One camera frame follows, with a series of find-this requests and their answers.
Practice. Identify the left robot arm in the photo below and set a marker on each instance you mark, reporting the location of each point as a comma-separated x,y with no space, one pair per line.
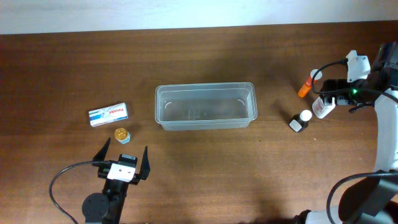
107,206

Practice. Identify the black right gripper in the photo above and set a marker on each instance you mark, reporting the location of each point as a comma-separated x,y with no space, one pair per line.
340,84

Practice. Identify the dark bottle white cap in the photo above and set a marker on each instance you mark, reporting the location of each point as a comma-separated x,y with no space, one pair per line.
300,121

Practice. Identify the white blue Panadol box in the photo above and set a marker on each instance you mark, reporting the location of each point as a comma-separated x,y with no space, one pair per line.
107,115

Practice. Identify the orange tube white cap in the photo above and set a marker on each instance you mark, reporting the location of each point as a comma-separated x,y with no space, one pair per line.
307,86

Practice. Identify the clear plastic container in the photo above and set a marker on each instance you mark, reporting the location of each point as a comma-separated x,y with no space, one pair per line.
202,106

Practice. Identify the white calamine lotion bottle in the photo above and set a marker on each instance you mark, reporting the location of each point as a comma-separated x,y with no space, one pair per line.
322,107

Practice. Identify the gold lid balm jar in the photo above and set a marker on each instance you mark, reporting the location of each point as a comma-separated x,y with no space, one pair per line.
122,135

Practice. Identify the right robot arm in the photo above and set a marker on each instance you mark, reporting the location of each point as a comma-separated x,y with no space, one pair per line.
365,197

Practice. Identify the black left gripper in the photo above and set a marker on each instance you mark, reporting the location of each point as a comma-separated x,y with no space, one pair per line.
145,169

